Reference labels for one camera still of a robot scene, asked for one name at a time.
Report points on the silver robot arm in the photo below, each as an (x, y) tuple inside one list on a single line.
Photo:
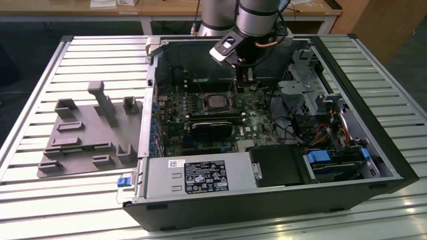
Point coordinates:
[(256, 17)]

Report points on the wooden cabinet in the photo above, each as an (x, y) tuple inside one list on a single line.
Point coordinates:
[(383, 25)]

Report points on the CPU socket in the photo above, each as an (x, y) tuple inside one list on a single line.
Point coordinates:
[(213, 109)]

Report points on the green motherboard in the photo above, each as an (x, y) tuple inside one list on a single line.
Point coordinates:
[(256, 120)]

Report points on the black RAM slot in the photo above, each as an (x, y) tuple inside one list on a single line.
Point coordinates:
[(213, 118), (213, 114), (216, 80), (216, 83), (216, 86)]

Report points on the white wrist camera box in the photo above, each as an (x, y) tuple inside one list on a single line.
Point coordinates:
[(221, 53)]

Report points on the silver square CPU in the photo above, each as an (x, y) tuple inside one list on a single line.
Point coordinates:
[(214, 101)]

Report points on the black open PC case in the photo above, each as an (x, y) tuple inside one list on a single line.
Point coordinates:
[(200, 212)]

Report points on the black graphics card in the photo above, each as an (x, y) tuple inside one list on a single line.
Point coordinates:
[(210, 131)]

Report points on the black plastic shroud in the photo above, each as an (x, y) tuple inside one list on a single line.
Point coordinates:
[(276, 166)]

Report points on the grey metal drive cage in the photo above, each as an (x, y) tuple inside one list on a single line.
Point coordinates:
[(296, 87)]

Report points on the blue case latch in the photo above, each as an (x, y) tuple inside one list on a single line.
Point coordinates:
[(124, 182)]

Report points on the silver power supply with label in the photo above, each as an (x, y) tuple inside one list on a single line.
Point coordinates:
[(162, 180)]

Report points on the wooden desk with white frame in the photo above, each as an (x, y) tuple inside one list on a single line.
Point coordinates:
[(160, 7)]

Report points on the grey parts rack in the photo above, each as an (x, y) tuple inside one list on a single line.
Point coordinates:
[(86, 140)]

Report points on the hard disk in blue carrier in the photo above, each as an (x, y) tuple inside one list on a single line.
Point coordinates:
[(317, 156)]

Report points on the small silver chipset heatsink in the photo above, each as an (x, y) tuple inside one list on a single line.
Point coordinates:
[(244, 145)]

